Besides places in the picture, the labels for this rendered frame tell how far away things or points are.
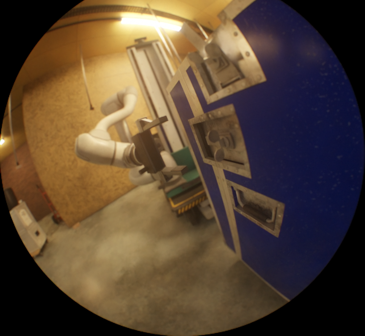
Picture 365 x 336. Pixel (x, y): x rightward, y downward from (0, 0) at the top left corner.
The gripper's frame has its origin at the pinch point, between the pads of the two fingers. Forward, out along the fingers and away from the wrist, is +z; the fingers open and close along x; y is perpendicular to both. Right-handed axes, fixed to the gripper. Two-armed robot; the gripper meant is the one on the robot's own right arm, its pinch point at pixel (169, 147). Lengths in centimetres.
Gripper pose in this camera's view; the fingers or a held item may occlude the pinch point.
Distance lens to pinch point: 30.5
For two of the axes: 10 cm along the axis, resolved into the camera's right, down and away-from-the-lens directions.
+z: 7.0, -1.0, -7.1
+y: -6.1, 4.2, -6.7
